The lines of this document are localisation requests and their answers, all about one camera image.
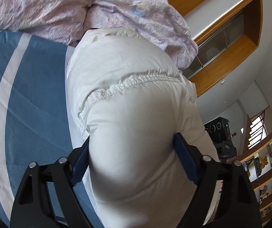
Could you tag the bright window with frame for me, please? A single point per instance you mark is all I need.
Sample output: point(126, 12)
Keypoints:
point(257, 130)

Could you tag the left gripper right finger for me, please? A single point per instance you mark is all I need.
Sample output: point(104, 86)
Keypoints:
point(224, 196)

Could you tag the wooden door frame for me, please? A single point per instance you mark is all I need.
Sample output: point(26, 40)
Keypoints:
point(226, 42)

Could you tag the wooden bookshelf with items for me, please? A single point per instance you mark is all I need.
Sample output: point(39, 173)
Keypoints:
point(257, 162)

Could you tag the beige puffer down jacket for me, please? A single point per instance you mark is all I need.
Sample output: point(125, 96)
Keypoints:
point(129, 99)

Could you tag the blue white bed sheet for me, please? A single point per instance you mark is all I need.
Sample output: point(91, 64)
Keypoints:
point(35, 125)

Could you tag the pink floral duvet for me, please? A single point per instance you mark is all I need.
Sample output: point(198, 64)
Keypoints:
point(66, 21)

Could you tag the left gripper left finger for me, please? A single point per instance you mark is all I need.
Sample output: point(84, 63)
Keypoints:
point(46, 197)

